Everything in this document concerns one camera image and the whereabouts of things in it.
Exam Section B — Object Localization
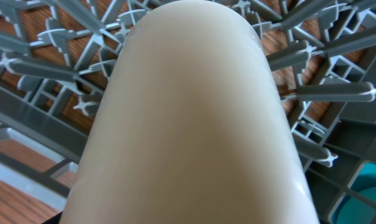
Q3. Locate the white paper cup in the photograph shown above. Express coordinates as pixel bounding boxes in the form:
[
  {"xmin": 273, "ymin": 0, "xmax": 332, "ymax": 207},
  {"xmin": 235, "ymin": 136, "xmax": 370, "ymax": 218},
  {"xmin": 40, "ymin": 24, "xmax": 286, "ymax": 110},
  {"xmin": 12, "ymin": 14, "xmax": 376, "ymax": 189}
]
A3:
[{"xmin": 60, "ymin": 1, "xmax": 319, "ymax": 223}]

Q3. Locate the grey plastic dish rack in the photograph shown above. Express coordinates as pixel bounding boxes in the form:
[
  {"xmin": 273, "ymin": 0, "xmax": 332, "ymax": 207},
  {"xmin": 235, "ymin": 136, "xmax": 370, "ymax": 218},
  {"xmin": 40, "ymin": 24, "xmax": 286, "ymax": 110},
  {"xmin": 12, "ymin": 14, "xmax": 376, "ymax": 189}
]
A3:
[{"xmin": 0, "ymin": 1, "xmax": 376, "ymax": 219}]

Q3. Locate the teal plastic tray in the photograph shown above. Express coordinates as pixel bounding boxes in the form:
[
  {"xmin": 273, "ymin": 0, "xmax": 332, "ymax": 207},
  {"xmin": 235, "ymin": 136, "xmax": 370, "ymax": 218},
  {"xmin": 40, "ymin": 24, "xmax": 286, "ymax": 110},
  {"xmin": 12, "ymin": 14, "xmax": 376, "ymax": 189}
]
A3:
[{"xmin": 332, "ymin": 163, "xmax": 376, "ymax": 224}]

